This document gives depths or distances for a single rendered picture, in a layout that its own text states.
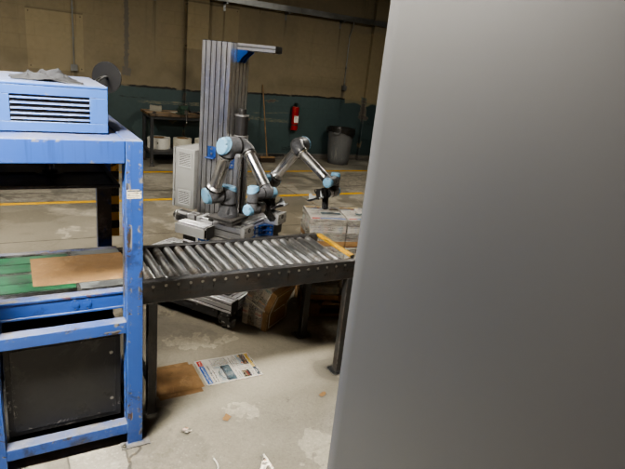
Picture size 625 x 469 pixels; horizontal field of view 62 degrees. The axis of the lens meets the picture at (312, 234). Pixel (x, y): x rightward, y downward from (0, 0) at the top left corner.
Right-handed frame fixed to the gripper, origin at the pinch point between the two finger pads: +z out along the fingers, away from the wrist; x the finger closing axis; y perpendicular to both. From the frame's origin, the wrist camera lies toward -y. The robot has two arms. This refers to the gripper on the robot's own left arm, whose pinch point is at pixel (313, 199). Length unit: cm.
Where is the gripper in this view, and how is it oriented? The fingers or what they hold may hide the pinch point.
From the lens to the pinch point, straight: 393.0
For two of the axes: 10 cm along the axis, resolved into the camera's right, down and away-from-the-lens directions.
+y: -2.2, -9.7, -0.9
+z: -5.6, 2.0, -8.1
